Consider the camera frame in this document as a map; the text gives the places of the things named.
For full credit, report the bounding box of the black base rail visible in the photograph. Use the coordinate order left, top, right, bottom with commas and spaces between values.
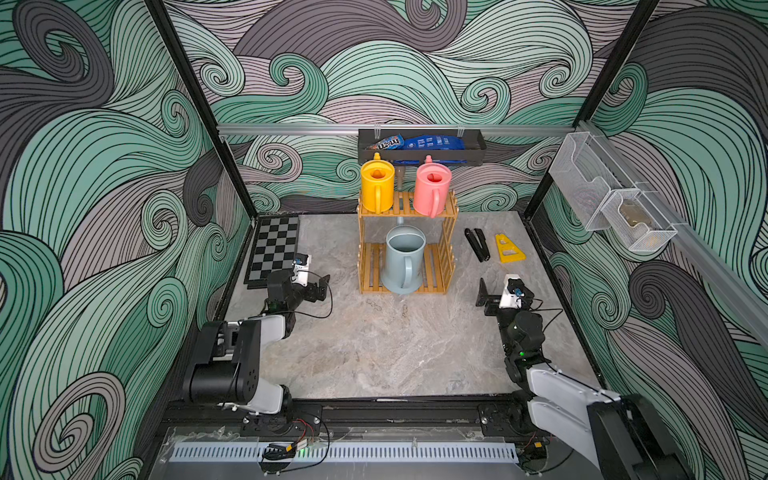
158, 392, 535, 439

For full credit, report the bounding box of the black corner frame post left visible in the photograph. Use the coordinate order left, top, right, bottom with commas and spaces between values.
145, 0, 258, 220

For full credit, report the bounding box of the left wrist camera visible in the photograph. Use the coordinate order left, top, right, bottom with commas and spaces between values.
291, 253, 311, 286

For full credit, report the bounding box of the aluminium wall rail right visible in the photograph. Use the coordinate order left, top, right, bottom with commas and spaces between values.
576, 121, 767, 348

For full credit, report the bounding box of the black wall basket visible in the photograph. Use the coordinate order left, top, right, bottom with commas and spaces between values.
357, 130, 488, 166

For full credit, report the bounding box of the clear plastic wall bin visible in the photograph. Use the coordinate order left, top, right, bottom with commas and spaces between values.
549, 131, 677, 254

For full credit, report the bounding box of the blue snack bag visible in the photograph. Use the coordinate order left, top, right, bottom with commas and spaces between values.
401, 135, 465, 151

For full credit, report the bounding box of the white slotted cable duct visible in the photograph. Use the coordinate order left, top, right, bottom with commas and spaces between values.
169, 441, 519, 464

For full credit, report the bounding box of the yellow plastic watering can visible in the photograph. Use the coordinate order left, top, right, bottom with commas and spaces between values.
361, 153, 395, 214

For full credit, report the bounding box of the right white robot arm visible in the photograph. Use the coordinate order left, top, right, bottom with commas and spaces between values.
475, 274, 693, 479

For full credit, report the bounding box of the small candy packet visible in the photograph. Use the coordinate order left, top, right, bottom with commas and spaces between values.
367, 135, 405, 151

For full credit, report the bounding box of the wooden slatted shelf rack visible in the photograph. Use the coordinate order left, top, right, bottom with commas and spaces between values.
356, 192, 459, 295

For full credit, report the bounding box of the black corner frame post right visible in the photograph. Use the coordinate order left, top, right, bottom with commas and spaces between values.
523, 0, 659, 224

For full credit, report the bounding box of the aluminium wall rail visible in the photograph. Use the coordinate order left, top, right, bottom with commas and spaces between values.
576, 121, 767, 348
217, 122, 575, 137

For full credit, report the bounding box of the light blue long-spout watering can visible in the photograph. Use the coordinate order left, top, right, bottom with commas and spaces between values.
381, 218, 427, 295

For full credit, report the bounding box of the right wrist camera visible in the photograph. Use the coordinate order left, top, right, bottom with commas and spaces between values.
499, 274, 535, 310

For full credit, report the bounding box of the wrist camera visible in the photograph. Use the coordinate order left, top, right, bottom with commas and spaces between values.
291, 253, 311, 286
499, 274, 535, 310

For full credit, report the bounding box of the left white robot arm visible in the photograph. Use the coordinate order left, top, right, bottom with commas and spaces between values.
181, 269, 332, 415

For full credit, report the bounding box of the black grey chessboard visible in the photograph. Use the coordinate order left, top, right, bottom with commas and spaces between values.
244, 215, 300, 289

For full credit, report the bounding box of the yellow triangular stand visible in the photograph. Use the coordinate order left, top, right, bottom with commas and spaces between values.
495, 234, 527, 264

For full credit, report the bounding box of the pink plastic watering can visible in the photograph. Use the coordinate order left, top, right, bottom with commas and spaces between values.
413, 155, 452, 218

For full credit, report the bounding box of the aluminium wall rail back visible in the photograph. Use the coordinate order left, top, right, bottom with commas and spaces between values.
217, 122, 575, 137

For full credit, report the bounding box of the black stapler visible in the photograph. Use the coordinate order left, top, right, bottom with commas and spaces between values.
464, 228, 490, 262

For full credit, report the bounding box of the black corner frame post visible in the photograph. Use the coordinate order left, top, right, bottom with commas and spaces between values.
145, 0, 258, 220
523, 0, 659, 224

